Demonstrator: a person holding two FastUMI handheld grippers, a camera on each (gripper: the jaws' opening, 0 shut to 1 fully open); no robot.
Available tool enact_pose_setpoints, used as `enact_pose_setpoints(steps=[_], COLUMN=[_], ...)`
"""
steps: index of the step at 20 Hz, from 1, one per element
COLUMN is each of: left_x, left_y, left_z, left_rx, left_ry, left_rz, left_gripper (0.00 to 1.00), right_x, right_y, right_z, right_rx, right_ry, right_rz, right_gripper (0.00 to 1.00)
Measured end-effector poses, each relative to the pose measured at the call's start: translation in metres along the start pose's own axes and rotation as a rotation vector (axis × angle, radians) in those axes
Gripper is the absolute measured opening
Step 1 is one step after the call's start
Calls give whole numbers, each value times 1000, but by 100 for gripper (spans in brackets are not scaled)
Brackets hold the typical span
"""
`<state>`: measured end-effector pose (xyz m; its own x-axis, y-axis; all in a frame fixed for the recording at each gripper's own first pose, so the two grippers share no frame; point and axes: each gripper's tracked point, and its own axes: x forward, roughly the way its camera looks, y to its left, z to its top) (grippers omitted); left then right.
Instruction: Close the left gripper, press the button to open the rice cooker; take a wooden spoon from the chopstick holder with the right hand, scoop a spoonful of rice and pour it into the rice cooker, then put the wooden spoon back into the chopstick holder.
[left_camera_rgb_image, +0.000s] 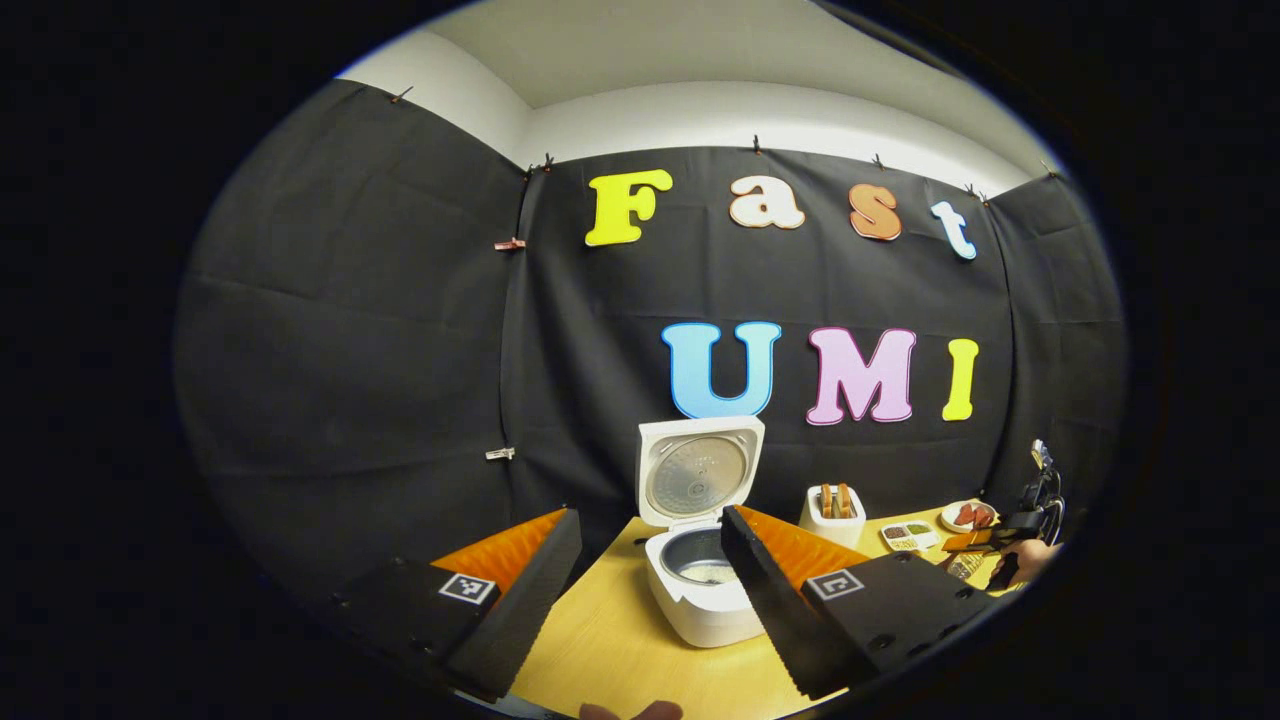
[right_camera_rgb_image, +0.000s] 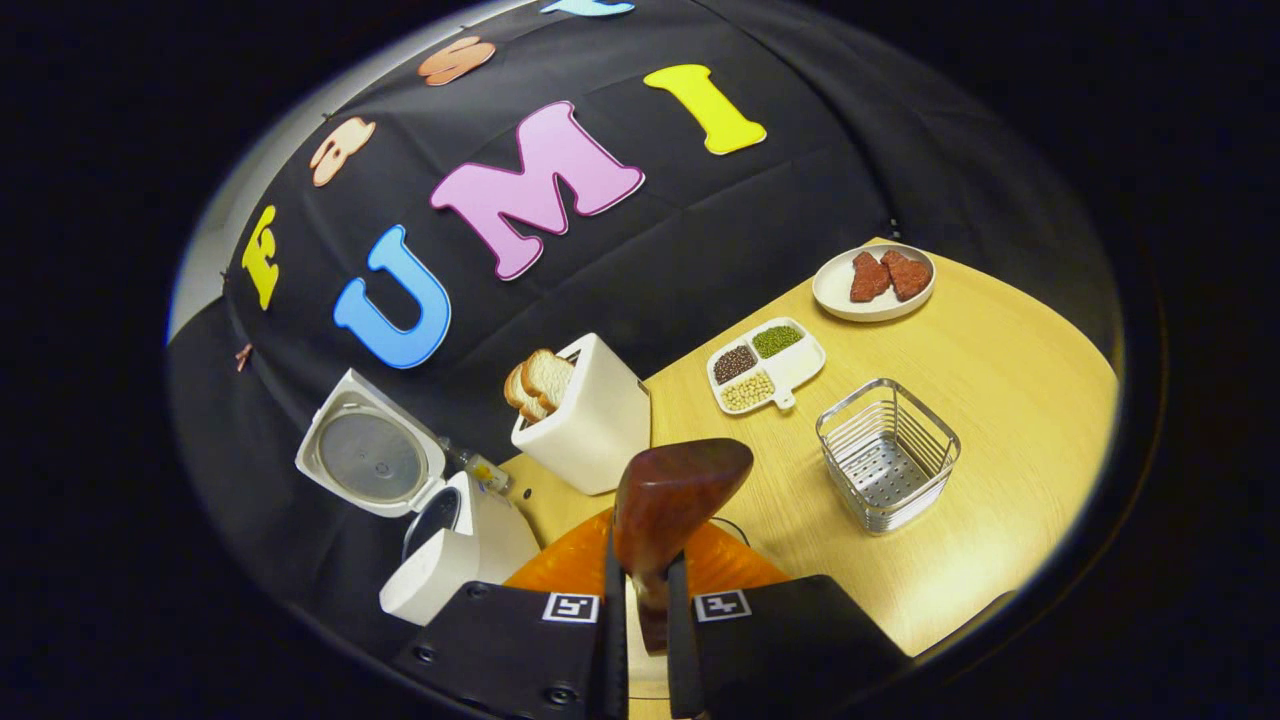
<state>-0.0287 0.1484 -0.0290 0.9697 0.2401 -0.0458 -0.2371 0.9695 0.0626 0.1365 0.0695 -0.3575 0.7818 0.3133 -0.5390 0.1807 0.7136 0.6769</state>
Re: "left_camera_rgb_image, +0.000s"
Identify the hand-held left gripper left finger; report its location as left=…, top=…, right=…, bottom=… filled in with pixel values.
left=335, top=507, right=584, bottom=702

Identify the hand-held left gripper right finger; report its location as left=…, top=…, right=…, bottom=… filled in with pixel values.
left=720, top=505, right=997, bottom=700

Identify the white rice cooker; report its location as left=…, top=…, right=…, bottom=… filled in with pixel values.
left=636, top=415, right=767, bottom=649

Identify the round white plate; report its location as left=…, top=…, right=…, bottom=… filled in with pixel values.
left=939, top=500, right=1000, bottom=535

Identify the white divided bean dish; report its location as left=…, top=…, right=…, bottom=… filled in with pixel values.
left=880, top=521, right=942, bottom=554

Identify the white toaster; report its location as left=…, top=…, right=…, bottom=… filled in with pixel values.
left=797, top=483, right=869, bottom=550

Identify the black backdrop cloth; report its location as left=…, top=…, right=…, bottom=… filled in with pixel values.
left=172, top=80, right=1131, bottom=621

